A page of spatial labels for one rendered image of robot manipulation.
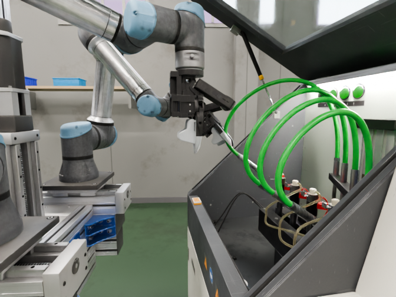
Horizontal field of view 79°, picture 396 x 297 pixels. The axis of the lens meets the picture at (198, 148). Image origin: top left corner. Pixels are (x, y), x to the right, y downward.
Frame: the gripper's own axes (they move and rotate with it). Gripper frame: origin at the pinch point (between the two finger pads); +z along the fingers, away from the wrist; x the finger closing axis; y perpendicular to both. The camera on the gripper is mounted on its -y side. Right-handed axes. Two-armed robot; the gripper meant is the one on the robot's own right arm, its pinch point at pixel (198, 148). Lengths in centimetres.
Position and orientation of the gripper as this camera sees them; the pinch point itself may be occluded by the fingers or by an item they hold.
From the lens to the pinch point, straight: 65.2
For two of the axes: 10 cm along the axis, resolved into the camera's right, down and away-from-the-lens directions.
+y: -9.8, 0.3, -1.8
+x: 1.8, 1.4, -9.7
